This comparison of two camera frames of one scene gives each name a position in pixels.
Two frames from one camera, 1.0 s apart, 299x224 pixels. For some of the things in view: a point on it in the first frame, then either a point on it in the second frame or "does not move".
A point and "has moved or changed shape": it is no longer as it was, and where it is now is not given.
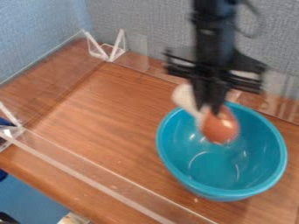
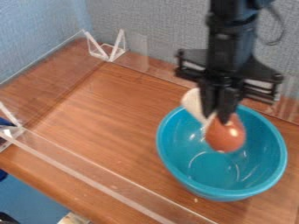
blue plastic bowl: x=224 y=171 does not move
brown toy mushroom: x=218 y=127 has moved or changed shape
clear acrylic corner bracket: x=104 y=51 does not move
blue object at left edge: x=6 y=122 does not move
